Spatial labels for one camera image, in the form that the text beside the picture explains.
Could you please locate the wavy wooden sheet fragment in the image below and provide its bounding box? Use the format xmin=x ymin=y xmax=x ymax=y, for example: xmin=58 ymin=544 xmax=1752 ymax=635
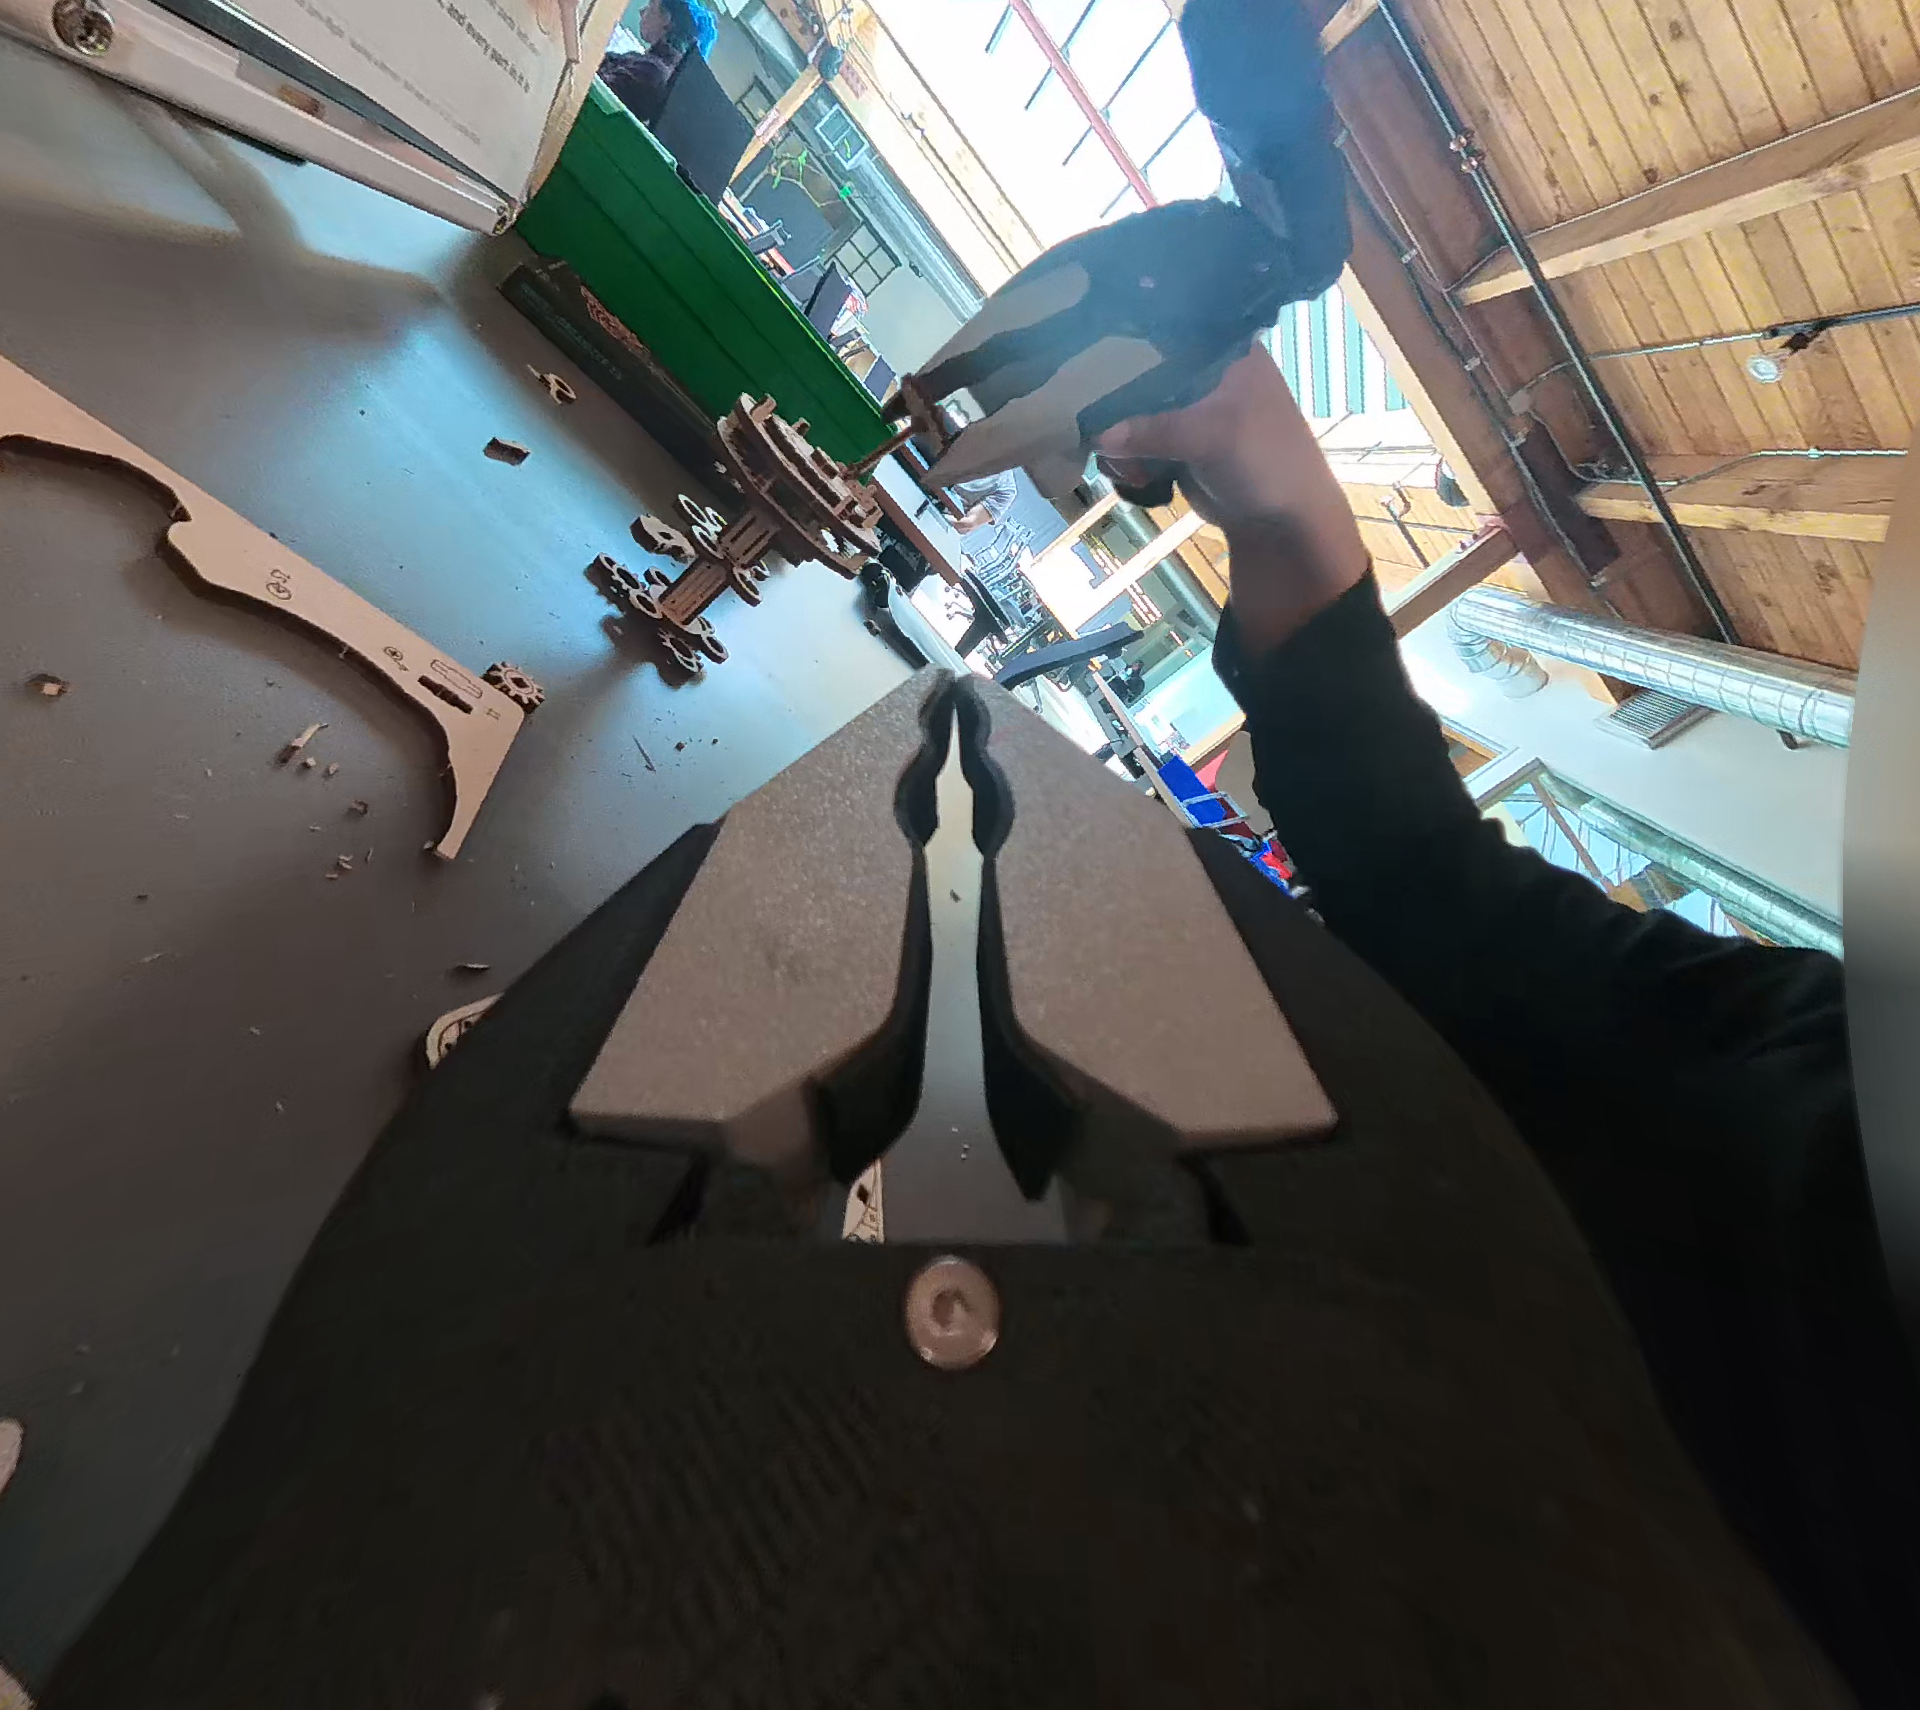
xmin=0 ymin=355 xmax=530 ymax=860

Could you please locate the green plastic bin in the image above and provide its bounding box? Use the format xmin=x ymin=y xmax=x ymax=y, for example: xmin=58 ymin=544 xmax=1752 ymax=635
xmin=515 ymin=82 xmax=903 ymax=467

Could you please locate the person's right hand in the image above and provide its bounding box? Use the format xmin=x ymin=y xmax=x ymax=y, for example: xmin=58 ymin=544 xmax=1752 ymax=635
xmin=1086 ymin=335 xmax=1375 ymax=662

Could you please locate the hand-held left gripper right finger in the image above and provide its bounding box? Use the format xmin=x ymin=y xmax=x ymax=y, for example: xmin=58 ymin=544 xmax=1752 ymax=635
xmin=957 ymin=671 xmax=1341 ymax=1199

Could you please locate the silver ventilation duct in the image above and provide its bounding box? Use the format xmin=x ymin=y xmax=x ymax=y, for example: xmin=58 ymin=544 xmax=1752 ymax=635
xmin=1447 ymin=584 xmax=1862 ymax=751

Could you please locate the wooden gear model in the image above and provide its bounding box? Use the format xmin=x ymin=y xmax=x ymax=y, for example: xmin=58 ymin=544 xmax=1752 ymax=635
xmin=589 ymin=392 xmax=919 ymax=680

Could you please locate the wooden book stand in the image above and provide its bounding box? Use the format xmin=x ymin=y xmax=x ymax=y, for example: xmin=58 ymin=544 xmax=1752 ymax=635
xmin=0 ymin=0 xmax=752 ymax=238

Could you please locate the person's right forearm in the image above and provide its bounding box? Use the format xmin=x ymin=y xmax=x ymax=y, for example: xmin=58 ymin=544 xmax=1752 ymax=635
xmin=1212 ymin=569 xmax=1855 ymax=1291

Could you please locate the red ceiling pipe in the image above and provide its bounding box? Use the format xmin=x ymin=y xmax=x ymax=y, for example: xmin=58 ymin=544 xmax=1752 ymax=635
xmin=870 ymin=0 xmax=1160 ymax=216

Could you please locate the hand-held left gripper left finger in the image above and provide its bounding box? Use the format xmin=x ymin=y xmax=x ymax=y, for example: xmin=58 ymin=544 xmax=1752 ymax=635
xmin=570 ymin=667 xmax=960 ymax=1193

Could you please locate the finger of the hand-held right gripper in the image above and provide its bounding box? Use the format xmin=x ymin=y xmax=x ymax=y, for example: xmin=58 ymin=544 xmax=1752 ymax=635
xmin=914 ymin=331 xmax=1194 ymax=509
xmin=913 ymin=254 xmax=1164 ymax=396

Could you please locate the person's dark clothed body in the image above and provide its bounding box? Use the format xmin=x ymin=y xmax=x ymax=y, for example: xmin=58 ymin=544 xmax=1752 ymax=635
xmin=1560 ymin=943 xmax=1920 ymax=1710

